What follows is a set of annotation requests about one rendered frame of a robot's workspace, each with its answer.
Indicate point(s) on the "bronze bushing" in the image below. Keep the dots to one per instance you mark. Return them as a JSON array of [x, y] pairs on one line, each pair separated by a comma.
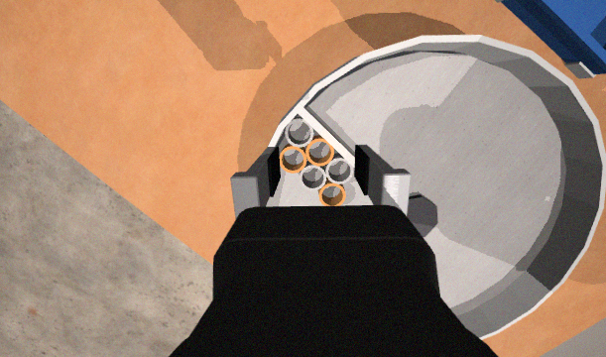
[[330, 201], [319, 161], [292, 168]]

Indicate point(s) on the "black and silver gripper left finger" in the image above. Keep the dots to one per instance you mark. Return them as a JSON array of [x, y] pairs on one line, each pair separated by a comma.
[[254, 187]]

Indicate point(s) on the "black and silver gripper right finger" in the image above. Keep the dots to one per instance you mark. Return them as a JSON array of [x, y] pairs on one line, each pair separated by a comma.
[[377, 179]]

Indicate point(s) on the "grey metal bushing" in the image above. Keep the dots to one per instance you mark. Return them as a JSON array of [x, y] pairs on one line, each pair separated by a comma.
[[345, 177], [294, 142], [313, 185]]

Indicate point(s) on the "blue crate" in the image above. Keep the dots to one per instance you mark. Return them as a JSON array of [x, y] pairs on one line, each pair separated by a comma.
[[582, 49]]

